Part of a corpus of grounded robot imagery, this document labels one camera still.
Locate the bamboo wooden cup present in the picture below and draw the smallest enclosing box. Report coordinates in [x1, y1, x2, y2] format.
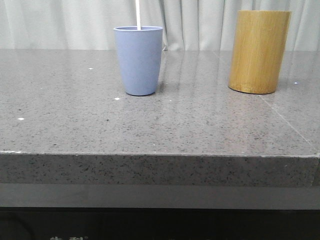
[228, 10, 291, 95]

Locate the dark cabinet under counter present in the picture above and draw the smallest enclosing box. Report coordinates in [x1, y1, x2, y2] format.
[0, 183, 320, 240]

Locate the grey pleated curtain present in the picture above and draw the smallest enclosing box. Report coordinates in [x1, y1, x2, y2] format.
[0, 0, 320, 51]

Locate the blue plastic cup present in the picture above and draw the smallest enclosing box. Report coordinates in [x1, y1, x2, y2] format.
[113, 26, 163, 96]

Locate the pink chopstick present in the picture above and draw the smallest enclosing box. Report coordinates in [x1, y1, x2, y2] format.
[135, 0, 142, 31]

